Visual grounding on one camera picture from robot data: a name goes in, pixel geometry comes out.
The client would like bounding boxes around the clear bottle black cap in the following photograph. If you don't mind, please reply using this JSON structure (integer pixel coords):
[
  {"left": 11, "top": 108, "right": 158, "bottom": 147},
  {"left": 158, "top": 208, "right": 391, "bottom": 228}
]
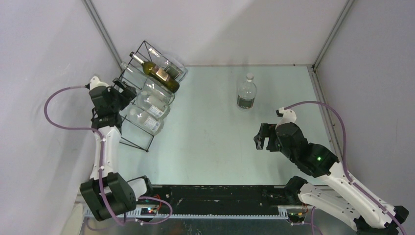
[{"left": 135, "top": 91, "right": 171, "bottom": 120}]

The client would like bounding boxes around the clear bottle copper cap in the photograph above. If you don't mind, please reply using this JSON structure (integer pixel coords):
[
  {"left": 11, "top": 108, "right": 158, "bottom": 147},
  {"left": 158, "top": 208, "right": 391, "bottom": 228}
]
[{"left": 127, "top": 104, "right": 164, "bottom": 136}]

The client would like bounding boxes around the clear bottle white cap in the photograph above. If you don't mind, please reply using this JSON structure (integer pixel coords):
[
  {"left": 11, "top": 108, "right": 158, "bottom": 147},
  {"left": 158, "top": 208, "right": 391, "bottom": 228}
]
[{"left": 236, "top": 73, "right": 257, "bottom": 110}]

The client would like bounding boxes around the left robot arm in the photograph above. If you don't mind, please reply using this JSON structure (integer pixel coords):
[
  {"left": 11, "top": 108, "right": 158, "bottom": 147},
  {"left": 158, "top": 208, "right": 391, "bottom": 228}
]
[{"left": 80, "top": 75, "right": 155, "bottom": 221}]

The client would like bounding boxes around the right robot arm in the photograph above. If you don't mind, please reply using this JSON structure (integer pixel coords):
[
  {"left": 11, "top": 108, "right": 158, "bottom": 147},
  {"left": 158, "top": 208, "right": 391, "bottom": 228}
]
[{"left": 254, "top": 122, "right": 409, "bottom": 235}]

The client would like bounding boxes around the tall empty clear bottle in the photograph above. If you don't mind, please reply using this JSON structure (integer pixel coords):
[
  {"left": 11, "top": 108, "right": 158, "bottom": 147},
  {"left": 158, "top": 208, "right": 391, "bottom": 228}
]
[{"left": 121, "top": 62, "right": 175, "bottom": 105}]

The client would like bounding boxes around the green wine bottle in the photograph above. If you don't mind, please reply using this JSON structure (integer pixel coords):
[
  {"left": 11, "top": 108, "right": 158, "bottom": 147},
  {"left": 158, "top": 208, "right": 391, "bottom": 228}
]
[{"left": 130, "top": 52, "right": 180, "bottom": 93}]

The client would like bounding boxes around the clear bottle dark green label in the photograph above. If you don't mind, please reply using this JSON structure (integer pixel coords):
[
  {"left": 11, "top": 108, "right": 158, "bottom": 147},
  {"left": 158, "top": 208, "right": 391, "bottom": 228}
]
[{"left": 148, "top": 47, "right": 188, "bottom": 83}]

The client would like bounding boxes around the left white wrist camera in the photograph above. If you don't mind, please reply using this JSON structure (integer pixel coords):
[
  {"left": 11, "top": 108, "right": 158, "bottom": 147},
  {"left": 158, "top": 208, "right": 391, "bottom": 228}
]
[{"left": 85, "top": 75, "right": 110, "bottom": 91}]

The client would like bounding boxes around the black wire wine rack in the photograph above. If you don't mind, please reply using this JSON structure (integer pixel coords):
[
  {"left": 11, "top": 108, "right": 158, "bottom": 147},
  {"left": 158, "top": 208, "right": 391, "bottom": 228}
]
[{"left": 117, "top": 40, "right": 188, "bottom": 152}]

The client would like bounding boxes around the white toothed cable duct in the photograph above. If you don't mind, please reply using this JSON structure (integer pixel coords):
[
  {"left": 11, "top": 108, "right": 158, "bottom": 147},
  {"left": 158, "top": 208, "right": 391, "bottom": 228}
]
[{"left": 83, "top": 207, "right": 293, "bottom": 221}]

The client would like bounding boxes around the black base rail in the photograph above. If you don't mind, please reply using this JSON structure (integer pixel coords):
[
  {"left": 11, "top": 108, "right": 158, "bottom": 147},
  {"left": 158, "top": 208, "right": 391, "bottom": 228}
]
[{"left": 137, "top": 185, "right": 310, "bottom": 215}]

